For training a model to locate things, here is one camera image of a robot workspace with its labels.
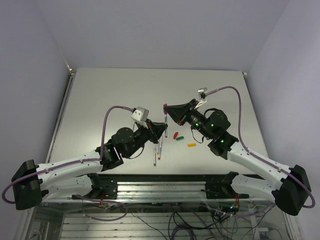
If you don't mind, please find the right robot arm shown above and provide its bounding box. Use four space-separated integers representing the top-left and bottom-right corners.
163 99 311 216

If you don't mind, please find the floor cable bundle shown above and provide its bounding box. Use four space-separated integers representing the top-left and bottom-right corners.
82 197 276 240

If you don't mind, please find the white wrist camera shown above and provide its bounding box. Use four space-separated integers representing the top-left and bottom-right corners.
131 106 149 122
195 87 208 110

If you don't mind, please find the red pen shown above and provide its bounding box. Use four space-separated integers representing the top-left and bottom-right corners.
157 137 163 160

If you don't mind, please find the purple camera cable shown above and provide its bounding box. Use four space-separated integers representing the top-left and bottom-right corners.
207 85 315 209
1 105 136 204

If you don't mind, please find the yellow pen cap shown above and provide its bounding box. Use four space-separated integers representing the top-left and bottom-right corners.
187 142 196 147

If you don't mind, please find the green pen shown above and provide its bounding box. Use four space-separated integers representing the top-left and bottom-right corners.
153 144 158 167

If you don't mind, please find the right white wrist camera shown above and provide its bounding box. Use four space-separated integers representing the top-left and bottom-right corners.
195 87 208 110

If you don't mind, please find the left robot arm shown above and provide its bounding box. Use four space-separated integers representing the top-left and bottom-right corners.
10 119 168 211

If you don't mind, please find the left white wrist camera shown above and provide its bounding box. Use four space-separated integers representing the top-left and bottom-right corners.
131 106 149 122

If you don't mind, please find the purple pen cap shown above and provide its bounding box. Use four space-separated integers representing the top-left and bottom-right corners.
163 103 167 115

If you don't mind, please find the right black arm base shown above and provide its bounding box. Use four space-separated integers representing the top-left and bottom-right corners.
200 171 240 199

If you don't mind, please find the aluminium frame rail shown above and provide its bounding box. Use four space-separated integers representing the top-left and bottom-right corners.
27 182 286 203

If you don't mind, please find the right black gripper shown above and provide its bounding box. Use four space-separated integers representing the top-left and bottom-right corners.
163 99 213 140

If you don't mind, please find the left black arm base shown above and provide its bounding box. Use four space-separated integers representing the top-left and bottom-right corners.
72 173 118 200

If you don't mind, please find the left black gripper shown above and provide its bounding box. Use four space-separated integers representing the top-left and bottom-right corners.
124 117 167 157

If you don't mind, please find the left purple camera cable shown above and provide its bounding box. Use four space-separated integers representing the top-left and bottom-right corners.
1 105 136 204

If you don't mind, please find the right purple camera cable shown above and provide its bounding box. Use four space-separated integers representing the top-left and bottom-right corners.
207 85 315 209

